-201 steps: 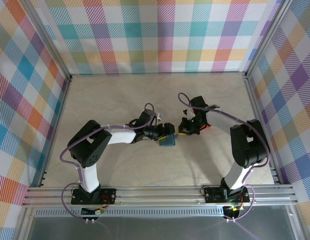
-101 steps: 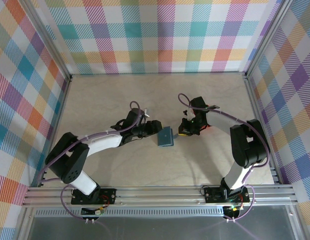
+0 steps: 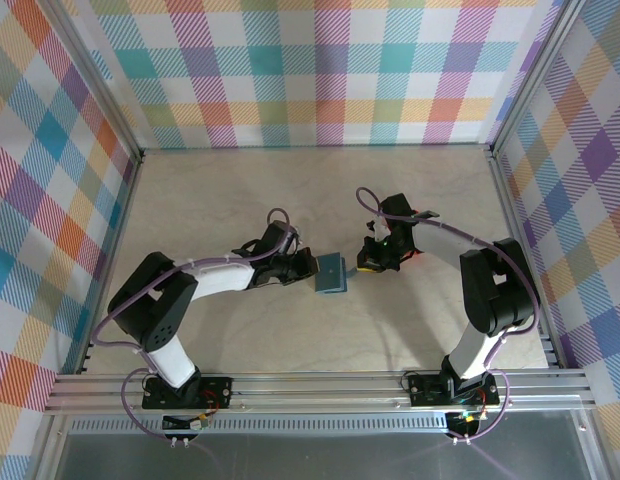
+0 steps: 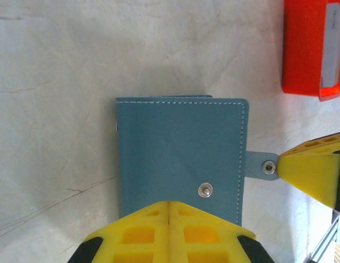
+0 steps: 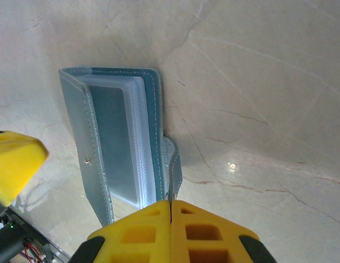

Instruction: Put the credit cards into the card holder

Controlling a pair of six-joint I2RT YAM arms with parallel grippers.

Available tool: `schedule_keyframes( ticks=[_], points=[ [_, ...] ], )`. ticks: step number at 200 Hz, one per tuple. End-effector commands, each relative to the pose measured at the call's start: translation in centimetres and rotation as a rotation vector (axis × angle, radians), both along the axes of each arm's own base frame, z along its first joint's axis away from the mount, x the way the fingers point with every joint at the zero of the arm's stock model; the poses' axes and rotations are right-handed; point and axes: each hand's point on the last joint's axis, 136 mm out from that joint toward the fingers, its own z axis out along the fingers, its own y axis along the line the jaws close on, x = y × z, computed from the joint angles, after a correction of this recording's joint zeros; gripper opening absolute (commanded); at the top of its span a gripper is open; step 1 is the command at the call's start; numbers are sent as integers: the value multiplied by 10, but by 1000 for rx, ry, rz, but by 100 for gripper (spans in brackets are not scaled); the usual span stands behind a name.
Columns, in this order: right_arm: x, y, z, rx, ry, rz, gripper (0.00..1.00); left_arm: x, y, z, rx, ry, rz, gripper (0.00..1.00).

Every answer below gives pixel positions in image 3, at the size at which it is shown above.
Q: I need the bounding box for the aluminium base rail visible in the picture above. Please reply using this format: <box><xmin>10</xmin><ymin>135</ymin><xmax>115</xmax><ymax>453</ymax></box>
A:
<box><xmin>43</xmin><ymin>368</ymin><xmax>597</xmax><ymax>417</ymax></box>

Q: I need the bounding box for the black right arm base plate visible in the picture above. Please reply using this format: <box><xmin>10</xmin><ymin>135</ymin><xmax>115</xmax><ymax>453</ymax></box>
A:
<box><xmin>407</xmin><ymin>372</ymin><xmax>502</xmax><ymax>407</ymax></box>

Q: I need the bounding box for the thin aluminium back rail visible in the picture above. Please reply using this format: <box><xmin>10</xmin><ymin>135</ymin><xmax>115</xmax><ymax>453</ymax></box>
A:
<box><xmin>139</xmin><ymin>143</ymin><xmax>494</xmax><ymax>153</ymax></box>

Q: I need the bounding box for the blue card holder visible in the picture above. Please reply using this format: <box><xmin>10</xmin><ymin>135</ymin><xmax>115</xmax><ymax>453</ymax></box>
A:
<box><xmin>313</xmin><ymin>252</ymin><xmax>349</xmax><ymax>296</ymax></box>

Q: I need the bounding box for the grey metal panel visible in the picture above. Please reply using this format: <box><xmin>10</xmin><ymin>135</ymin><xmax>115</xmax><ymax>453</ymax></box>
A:
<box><xmin>54</xmin><ymin>432</ymin><xmax>591</xmax><ymax>480</ymax></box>

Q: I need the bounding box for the aluminium frame post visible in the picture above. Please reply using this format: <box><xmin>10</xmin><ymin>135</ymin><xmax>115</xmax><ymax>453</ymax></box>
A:
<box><xmin>48</xmin><ymin>0</ymin><xmax>145</xmax><ymax>164</ymax></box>
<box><xmin>487</xmin><ymin>0</ymin><xmax>589</xmax><ymax>159</ymax></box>

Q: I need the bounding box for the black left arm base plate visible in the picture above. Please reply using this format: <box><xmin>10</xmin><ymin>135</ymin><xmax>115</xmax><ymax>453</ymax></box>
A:
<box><xmin>141</xmin><ymin>375</ymin><xmax>235</xmax><ymax>411</ymax></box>

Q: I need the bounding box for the aluminium side rail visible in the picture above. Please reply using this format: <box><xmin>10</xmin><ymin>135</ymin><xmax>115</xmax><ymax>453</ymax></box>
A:
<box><xmin>488</xmin><ymin>149</ymin><xmax>561</xmax><ymax>370</ymax></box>
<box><xmin>79</xmin><ymin>152</ymin><xmax>145</xmax><ymax>374</ymax></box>

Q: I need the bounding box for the slotted metal cable duct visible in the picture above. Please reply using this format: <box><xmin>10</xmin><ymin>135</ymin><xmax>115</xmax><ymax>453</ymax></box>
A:
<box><xmin>69</xmin><ymin>417</ymin><xmax>456</xmax><ymax>437</ymax></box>

